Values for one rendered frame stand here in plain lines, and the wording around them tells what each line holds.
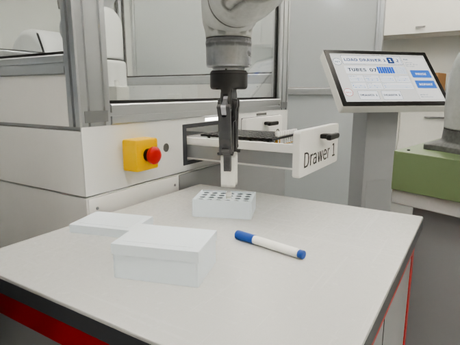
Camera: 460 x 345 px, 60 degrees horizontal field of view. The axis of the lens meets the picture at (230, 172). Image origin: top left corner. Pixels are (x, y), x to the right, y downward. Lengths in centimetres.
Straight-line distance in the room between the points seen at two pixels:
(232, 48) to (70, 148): 39
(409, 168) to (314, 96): 169
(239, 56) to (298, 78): 201
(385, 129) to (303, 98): 96
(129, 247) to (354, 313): 30
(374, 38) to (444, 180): 168
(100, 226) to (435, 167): 78
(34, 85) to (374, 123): 140
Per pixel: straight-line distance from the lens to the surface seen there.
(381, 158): 194
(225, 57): 78
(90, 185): 88
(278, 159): 97
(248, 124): 136
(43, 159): 98
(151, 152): 90
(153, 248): 55
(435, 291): 123
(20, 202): 110
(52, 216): 100
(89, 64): 88
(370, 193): 195
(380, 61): 196
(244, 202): 81
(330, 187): 277
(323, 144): 108
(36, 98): 98
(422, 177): 111
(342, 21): 272
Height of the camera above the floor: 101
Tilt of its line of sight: 11 degrees down
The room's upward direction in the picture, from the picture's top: straight up
